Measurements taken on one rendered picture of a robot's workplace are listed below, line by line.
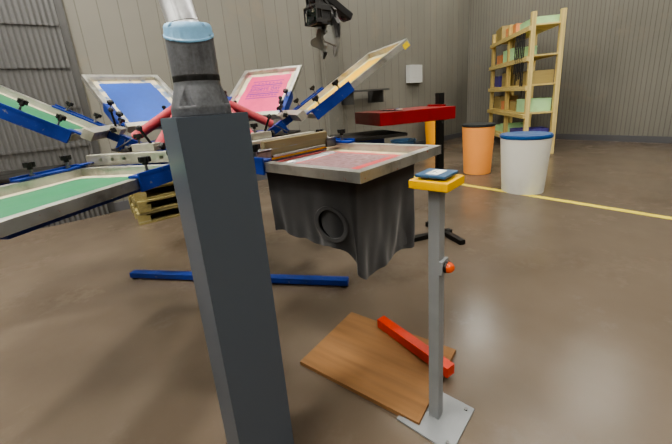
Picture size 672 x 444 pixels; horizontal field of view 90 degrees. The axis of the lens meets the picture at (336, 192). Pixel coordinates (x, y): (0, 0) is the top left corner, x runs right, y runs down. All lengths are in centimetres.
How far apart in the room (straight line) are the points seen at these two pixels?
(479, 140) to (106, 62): 499
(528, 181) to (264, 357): 371
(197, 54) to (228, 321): 72
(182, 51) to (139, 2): 458
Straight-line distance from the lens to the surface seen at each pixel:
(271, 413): 134
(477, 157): 529
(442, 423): 160
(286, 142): 160
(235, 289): 103
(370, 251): 136
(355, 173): 106
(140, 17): 548
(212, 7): 578
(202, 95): 93
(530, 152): 430
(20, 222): 117
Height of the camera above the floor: 121
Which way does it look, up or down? 15 degrees down
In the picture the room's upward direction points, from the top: 4 degrees counter-clockwise
